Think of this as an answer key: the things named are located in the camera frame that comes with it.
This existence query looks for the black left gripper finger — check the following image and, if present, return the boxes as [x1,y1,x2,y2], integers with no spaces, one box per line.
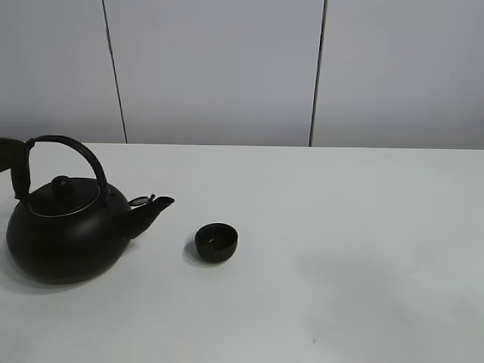
[0,138,26,172]

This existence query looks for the black round teapot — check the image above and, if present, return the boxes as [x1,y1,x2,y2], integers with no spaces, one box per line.
[6,135,175,284]

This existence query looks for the small black teacup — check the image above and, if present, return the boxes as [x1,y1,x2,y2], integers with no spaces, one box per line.
[194,222,238,263]

